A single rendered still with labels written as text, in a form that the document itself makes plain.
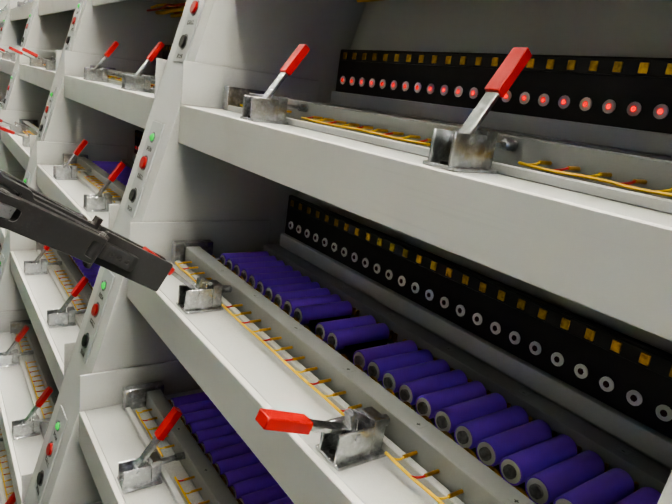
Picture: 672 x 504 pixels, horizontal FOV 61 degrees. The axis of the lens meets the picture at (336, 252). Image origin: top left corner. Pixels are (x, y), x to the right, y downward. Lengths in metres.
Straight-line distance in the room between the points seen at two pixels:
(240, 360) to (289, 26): 0.45
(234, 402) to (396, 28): 0.50
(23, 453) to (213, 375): 0.61
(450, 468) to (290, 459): 0.11
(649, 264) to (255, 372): 0.32
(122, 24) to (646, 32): 1.11
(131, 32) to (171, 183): 0.74
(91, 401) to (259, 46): 0.49
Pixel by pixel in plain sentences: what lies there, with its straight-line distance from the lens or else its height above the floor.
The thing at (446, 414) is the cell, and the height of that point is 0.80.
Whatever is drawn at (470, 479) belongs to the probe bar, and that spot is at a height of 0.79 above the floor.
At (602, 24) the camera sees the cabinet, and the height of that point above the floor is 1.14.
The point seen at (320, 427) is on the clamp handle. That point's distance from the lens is 0.37.
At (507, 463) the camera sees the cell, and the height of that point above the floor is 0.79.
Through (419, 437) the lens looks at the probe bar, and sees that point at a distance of 0.39.
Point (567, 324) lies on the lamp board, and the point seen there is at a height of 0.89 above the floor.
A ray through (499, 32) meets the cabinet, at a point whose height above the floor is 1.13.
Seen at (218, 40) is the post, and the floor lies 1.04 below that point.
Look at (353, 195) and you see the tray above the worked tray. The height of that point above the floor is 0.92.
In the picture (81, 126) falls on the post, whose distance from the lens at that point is 1.41.
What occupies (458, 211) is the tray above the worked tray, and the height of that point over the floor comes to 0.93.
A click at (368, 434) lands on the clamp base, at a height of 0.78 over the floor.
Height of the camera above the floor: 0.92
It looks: 6 degrees down
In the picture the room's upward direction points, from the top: 20 degrees clockwise
